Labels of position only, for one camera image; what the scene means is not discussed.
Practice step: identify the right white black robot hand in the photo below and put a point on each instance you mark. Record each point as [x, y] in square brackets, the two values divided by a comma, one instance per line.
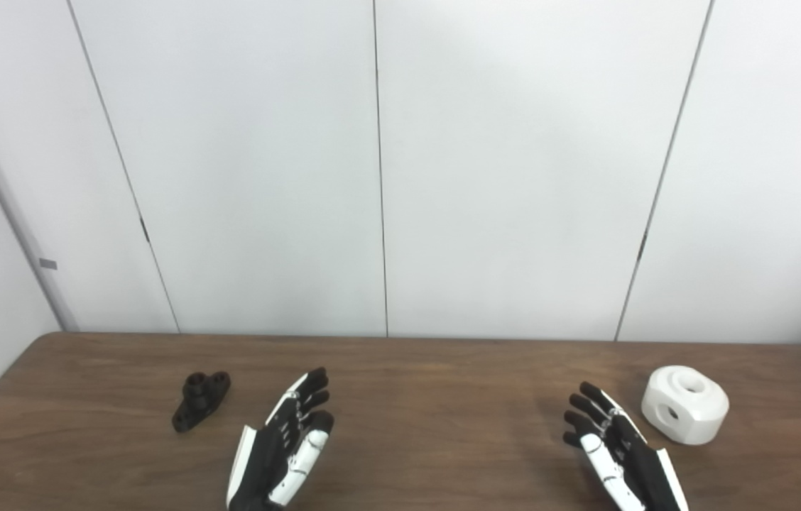
[631, 461]

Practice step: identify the white plastic block with holes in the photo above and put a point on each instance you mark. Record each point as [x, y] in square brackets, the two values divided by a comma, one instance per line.
[699, 419]

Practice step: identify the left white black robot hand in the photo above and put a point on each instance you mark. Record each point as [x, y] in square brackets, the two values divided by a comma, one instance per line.
[269, 454]

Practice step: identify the black flanged holder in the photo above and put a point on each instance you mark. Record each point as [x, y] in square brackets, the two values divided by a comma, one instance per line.
[198, 401]

